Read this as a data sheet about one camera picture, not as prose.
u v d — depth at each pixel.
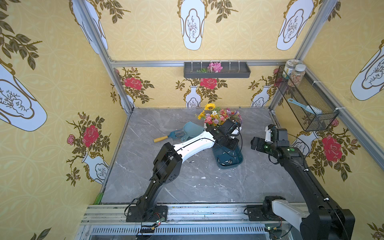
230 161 0.92
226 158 0.92
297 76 0.80
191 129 1.11
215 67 0.88
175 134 1.06
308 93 0.81
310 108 0.69
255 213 0.73
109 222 0.73
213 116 0.93
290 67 0.85
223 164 0.90
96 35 0.80
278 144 0.61
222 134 0.65
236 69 0.92
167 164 0.52
